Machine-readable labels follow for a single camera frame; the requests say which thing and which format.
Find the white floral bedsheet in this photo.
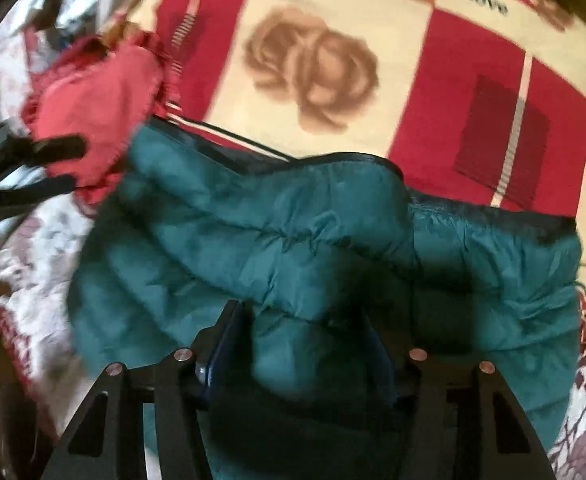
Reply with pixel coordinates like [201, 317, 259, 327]
[0, 25, 586, 480]

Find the red ruffled pillow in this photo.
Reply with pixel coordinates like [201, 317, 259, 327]
[20, 30, 170, 207]

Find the red cream rose-print blanket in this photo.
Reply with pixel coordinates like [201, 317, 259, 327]
[106, 0, 586, 376]

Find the teal quilted puffer jacket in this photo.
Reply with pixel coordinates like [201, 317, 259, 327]
[66, 122, 584, 480]

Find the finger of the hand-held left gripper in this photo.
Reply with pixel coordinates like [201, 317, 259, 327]
[20, 134, 90, 167]
[0, 173, 82, 207]

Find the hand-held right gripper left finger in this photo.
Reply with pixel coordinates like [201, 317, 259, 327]
[40, 300, 246, 480]

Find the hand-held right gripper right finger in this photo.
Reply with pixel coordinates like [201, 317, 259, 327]
[368, 322, 558, 480]

